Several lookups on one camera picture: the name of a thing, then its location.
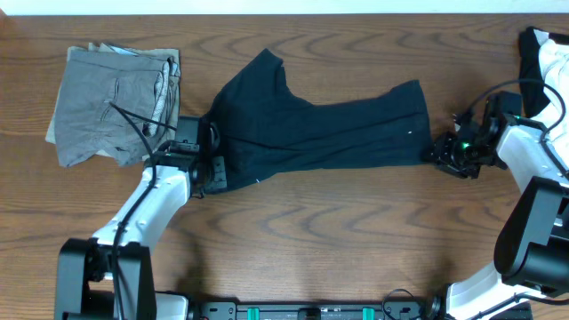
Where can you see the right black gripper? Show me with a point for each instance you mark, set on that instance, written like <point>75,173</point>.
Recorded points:
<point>441,156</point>

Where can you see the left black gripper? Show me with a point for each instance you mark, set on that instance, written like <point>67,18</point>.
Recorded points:
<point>220,180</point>

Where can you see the dark navy t-shirt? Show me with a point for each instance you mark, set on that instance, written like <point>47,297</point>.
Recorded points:
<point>265,129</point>

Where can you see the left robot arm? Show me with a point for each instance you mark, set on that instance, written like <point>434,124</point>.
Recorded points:
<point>109,275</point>

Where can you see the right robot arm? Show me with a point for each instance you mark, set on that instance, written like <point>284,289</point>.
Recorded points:
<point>530,260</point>

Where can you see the black and white garment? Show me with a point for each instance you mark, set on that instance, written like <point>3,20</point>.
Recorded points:
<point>544,56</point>

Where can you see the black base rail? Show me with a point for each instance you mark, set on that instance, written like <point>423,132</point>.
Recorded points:
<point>224,310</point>

